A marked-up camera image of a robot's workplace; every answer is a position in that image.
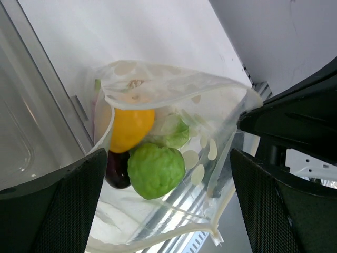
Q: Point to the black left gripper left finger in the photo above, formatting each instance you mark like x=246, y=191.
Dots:
x=53, y=213

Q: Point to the clear dotted zip bag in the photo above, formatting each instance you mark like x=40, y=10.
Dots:
x=121, y=214

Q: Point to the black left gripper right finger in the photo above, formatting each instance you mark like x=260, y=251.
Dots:
x=282, y=212

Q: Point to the purple eggplant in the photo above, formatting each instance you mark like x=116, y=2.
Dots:
x=116, y=172

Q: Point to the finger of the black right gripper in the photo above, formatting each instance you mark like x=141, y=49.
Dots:
x=301, y=118

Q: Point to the grey plastic food bin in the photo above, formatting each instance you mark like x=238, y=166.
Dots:
x=42, y=127

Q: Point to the orange fruit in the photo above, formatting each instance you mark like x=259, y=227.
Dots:
x=129, y=128

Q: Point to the green custard apple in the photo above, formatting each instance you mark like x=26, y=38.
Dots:
x=155, y=170

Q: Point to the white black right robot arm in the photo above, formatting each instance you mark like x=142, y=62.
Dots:
x=320, y=170

